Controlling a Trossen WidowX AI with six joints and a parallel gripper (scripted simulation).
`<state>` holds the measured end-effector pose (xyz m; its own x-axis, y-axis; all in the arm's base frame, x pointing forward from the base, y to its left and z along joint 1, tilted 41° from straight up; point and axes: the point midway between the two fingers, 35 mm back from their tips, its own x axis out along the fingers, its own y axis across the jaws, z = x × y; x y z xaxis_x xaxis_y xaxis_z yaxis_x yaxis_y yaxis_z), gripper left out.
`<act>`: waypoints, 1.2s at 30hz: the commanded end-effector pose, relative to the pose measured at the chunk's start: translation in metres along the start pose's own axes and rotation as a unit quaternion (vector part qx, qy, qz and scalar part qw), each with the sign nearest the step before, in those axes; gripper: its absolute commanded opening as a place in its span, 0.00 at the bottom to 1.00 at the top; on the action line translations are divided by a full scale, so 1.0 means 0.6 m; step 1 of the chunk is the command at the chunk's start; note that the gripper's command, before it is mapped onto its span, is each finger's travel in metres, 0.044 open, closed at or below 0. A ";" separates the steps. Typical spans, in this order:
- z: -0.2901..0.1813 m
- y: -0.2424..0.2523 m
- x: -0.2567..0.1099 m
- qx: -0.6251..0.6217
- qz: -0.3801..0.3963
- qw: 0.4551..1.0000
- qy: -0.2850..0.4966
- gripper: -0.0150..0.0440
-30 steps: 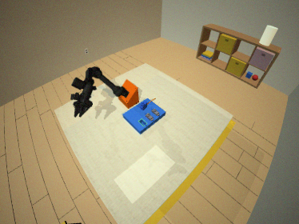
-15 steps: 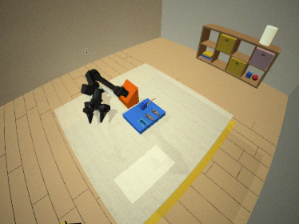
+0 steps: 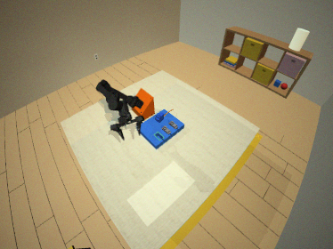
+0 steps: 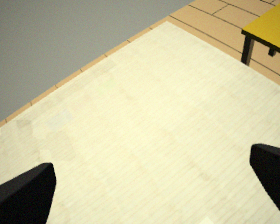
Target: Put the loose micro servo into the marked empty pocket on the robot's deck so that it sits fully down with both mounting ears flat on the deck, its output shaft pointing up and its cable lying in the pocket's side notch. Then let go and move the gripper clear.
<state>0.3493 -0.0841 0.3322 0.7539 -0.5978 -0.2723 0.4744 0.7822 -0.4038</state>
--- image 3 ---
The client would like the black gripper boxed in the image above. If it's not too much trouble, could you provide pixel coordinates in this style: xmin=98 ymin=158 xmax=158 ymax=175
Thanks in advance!
xmin=110 ymin=109 xmax=144 ymax=141

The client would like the blue flat plate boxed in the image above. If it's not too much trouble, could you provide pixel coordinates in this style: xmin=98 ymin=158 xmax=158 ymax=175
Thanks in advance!
xmin=140 ymin=109 xmax=184 ymax=149

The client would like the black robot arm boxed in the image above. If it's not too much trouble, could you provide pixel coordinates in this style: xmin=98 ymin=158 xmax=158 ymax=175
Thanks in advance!
xmin=96 ymin=79 xmax=144 ymax=125

